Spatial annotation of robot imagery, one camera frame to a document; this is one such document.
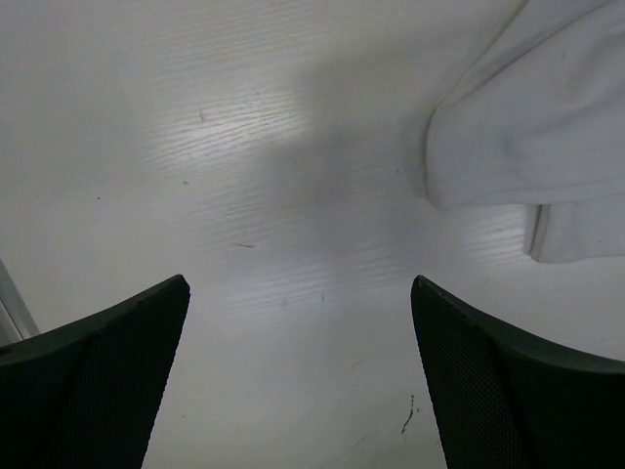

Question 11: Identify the white skirt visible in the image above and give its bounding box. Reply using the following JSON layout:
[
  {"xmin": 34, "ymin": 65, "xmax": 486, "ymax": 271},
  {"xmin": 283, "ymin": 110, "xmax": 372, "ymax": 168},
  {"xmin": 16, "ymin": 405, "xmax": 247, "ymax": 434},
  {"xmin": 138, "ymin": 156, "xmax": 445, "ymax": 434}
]
[{"xmin": 423, "ymin": 1, "xmax": 624, "ymax": 264}]

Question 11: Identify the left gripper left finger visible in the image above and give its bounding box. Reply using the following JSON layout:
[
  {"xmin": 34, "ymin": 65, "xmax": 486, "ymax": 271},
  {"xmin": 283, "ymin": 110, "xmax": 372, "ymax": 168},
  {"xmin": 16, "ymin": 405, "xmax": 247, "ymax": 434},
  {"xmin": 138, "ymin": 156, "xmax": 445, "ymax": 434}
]
[{"xmin": 1, "ymin": 275, "xmax": 190, "ymax": 468}]

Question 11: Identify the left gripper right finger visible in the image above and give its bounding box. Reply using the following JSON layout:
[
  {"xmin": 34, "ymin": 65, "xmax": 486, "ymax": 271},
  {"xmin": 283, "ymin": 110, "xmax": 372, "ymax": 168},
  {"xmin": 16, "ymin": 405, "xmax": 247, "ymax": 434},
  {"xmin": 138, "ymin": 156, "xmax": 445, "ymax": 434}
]
[{"xmin": 411, "ymin": 276, "xmax": 624, "ymax": 468}]

